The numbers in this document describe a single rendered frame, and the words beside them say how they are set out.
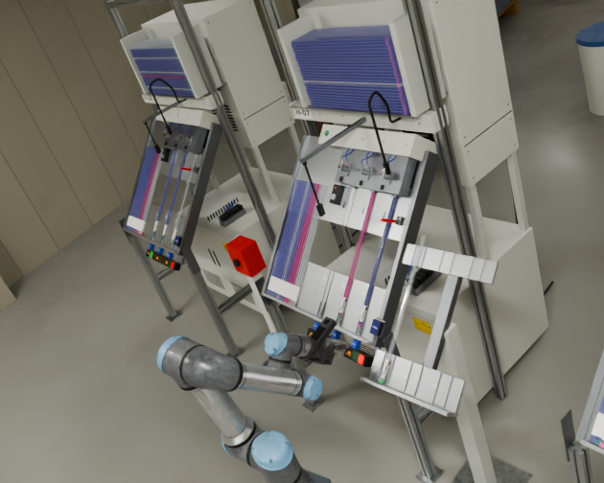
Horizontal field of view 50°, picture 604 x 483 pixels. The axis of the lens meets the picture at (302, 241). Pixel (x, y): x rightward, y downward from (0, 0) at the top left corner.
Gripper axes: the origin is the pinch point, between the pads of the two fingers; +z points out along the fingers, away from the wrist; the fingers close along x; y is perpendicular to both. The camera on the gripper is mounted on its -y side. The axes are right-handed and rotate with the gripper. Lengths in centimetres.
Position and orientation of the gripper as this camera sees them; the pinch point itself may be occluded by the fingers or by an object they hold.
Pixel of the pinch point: (347, 343)
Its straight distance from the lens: 238.5
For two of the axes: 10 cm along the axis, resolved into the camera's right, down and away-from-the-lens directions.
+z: 7.4, 1.6, 6.5
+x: 6.2, 2.1, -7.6
